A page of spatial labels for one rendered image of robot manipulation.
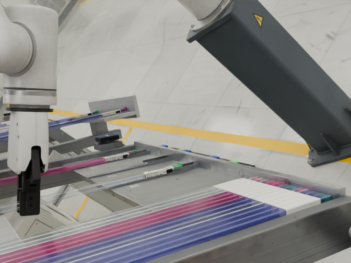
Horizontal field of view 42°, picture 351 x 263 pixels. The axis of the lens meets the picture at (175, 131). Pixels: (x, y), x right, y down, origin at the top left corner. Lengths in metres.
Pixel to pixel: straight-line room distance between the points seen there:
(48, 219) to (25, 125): 1.25
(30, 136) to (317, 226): 0.44
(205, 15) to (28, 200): 0.82
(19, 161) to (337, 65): 1.58
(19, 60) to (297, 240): 0.45
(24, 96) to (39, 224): 1.26
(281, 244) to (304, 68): 1.05
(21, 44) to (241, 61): 0.89
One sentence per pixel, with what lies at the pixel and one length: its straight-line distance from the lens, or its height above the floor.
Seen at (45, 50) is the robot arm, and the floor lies 1.09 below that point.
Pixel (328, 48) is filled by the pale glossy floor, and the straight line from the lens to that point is 2.20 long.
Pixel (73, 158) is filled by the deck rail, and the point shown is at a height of 0.84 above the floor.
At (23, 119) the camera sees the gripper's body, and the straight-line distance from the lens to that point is 0.75.
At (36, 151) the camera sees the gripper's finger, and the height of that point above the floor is 1.01.
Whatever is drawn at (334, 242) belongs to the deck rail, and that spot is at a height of 0.72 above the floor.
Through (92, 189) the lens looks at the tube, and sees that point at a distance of 0.83.
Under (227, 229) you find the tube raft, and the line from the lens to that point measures 0.55.
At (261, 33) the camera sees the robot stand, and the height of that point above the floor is 0.56.
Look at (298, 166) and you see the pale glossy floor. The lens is 1.84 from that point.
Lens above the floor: 1.20
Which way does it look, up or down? 26 degrees down
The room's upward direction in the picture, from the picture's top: 52 degrees counter-clockwise
